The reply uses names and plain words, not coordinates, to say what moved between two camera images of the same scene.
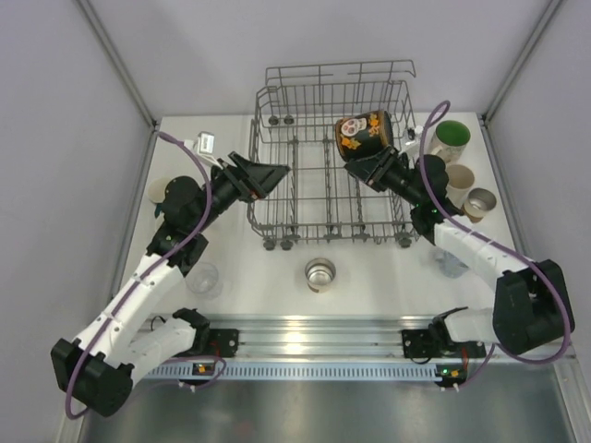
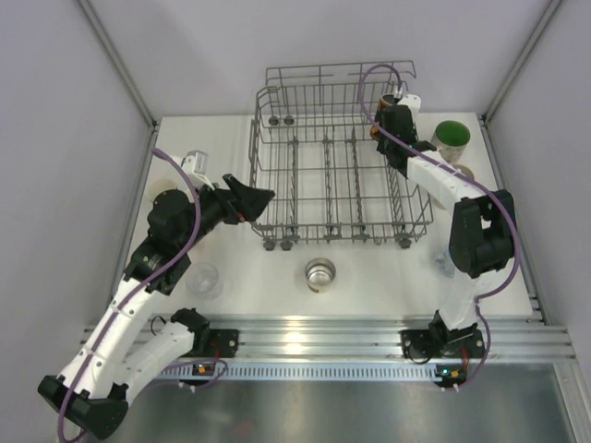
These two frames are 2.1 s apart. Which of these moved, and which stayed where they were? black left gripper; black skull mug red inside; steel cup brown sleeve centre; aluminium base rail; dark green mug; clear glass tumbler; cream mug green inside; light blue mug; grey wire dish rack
Moved: black left gripper; black skull mug red inside
Stayed: clear glass tumbler; cream mug green inside; light blue mug; grey wire dish rack; steel cup brown sleeve centre; aluminium base rail; dark green mug
